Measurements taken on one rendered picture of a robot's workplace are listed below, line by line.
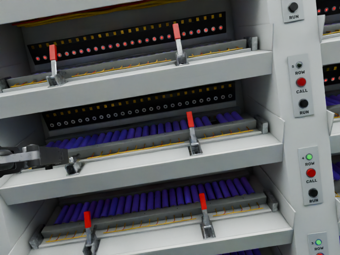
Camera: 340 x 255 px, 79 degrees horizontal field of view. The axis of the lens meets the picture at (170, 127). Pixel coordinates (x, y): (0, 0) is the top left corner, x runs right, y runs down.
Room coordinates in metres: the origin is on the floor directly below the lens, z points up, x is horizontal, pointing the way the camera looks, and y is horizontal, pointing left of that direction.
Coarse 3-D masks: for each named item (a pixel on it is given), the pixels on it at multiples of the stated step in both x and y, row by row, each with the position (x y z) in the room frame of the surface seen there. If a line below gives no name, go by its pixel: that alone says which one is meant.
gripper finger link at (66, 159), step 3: (60, 150) 0.38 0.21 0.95; (63, 150) 0.39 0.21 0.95; (66, 150) 0.40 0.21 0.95; (63, 153) 0.39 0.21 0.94; (66, 153) 0.40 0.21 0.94; (63, 156) 0.39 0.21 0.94; (66, 156) 0.40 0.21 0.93; (63, 159) 0.39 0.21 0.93; (66, 159) 0.40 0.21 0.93; (63, 162) 0.38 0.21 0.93; (66, 162) 0.39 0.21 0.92; (54, 165) 0.36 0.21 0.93
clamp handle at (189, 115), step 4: (188, 112) 0.45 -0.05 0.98; (188, 116) 0.45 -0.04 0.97; (192, 116) 0.45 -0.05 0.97; (188, 120) 0.45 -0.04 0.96; (192, 120) 0.45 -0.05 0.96; (188, 124) 0.45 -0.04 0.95; (192, 124) 0.45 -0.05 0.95; (192, 128) 0.45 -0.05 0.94; (192, 132) 0.44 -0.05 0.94; (192, 136) 0.44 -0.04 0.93; (192, 140) 0.44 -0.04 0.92
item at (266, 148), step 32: (64, 128) 0.60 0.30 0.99; (96, 128) 0.60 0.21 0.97; (256, 128) 0.50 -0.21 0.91; (128, 160) 0.45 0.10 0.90; (160, 160) 0.43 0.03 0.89; (192, 160) 0.43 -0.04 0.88; (224, 160) 0.43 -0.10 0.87; (256, 160) 0.43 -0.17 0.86; (0, 192) 0.43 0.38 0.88; (32, 192) 0.44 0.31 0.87; (64, 192) 0.44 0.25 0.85
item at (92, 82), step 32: (128, 32) 0.58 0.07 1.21; (160, 32) 0.59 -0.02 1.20; (192, 32) 0.59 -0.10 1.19; (224, 32) 0.59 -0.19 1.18; (256, 32) 0.48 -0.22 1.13; (64, 64) 0.60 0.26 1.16; (96, 64) 0.49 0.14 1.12; (128, 64) 0.49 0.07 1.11; (160, 64) 0.47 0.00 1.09; (192, 64) 0.42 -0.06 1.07; (224, 64) 0.42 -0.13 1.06; (256, 64) 0.43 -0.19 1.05; (0, 96) 0.43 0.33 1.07; (32, 96) 0.43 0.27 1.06; (64, 96) 0.43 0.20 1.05; (96, 96) 0.44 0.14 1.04; (128, 96) 0.44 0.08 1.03
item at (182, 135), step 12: (240, 120) 0.50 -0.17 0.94; (252, 120) 0.49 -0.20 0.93; (168, 132) 0.50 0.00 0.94; (180, 132) 0.49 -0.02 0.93; (204, 132) 0.49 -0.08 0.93; (216, 132) 0.49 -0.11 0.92; (228, 132) 0.49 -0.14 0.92; (240, 132) 0.47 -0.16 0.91; (108, 144) 0.49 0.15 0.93; (120, 144) 0.49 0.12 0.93; (132, 144) 0.49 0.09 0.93; (144, 144) 0.49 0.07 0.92; (156, 144) 0.49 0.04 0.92; (168, 144) 0.47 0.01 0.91; (84, 156) 0.49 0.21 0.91
